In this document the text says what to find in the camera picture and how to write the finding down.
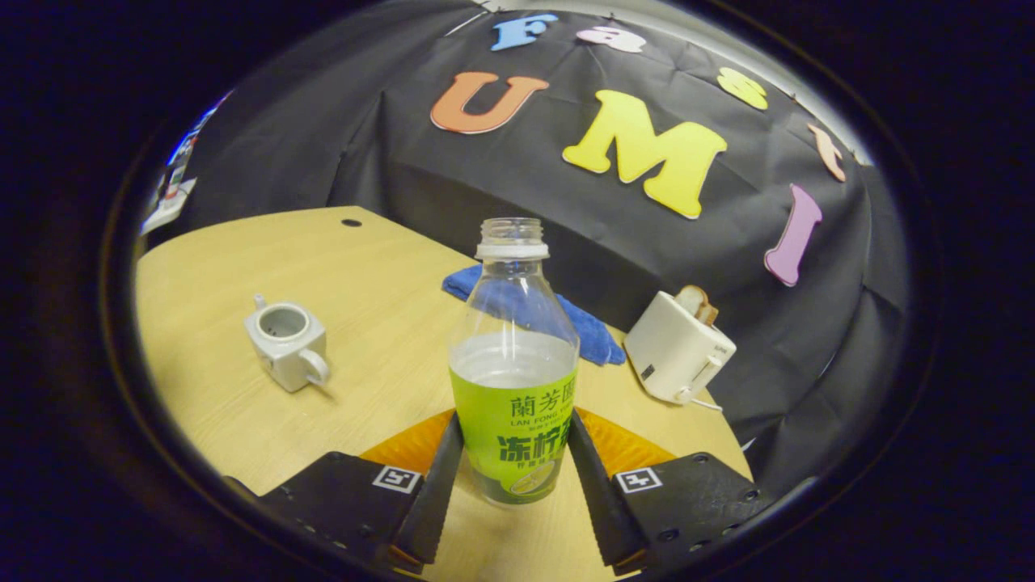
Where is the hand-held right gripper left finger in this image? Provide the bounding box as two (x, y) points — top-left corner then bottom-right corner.
(222, 411), (466, 571)

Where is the white toaster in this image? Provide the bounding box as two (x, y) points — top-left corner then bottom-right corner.
(623, 291), (737, 405)

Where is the computer monitor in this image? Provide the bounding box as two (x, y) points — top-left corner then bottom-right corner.
(166, 89), (235, 175)

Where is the white ceramic teacup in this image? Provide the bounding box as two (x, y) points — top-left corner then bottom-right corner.
(244, 293), (331, 394)

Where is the bread slice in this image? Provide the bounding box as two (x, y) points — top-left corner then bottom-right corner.
(675, 285), (720, 327)

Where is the green label water bottle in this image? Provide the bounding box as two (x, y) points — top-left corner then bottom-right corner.
(449, 217), (581, 507)

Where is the blue towel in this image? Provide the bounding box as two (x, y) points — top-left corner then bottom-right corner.
(441, 264), (627, 367)

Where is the white side table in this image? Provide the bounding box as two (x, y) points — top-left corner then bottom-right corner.
(142, 179), (197, 235)

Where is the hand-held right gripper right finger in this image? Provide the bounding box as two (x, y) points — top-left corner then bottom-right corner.
(566, 408), (765, 576)

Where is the black backdrop cloth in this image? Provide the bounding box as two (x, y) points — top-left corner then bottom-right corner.
(146, 0), (915, 502)

